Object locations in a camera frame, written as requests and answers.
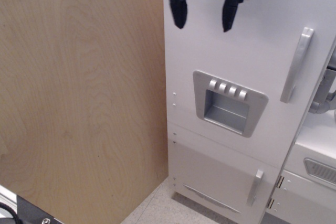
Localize white fridge door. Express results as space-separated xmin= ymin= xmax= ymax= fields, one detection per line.
xmin=162 ymin=0 xmax=336 ymax=172

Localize white toy fridge cabinet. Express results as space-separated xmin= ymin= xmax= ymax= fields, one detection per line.
xmin=165 ymin=24 xmax=336 ymax=224

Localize grey dispenser box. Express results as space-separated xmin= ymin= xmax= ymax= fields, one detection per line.
xmin=193 ymin=70 xmax=269 ymax=137

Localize grey plastic faucet pipe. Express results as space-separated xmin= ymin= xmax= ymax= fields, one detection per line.
xmin=309 ymin=48 xmax=336 ymax=115

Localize plywood board panel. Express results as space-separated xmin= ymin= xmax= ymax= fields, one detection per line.
xmin=1 ymin=0 xmax=167 ymax=223

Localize white lower freezer door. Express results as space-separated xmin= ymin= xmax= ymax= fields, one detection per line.
xmin=167 ymin=123 xmax=279 ymax=223

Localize brass upper cabinet hinge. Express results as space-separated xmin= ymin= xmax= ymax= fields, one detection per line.
xmin=276 ymin=175 xmax=284 ymax=188

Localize brass cabinet hinge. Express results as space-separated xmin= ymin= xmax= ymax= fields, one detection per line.
xmin=267 ymin=198 xmax=275 ymax=209
xmin=276 ymin=175 xmax=284 ymax=188

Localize grey vent panel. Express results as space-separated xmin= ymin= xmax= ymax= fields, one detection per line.
xmin=303 ymin=158 xmax=335 ymax=185

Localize brass lower cabinet hinge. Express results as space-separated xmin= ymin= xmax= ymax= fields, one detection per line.
xmin=267 ymin=198 xmax=275 ymax=209

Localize white toy oven unit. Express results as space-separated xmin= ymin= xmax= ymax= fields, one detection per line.
xmin=262 ymin=111 xmax=335 ymax=223

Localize grey lower door handle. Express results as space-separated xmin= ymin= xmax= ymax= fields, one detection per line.
xmin=246 ymin=169 xmax=264 ymax=207

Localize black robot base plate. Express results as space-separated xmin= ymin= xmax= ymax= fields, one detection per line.
xmin=1 ymin=185 xmax=62 ymax=224

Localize black cable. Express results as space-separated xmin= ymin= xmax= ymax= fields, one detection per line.
xmin=0 ymin=202 xmax=19 ymax=224

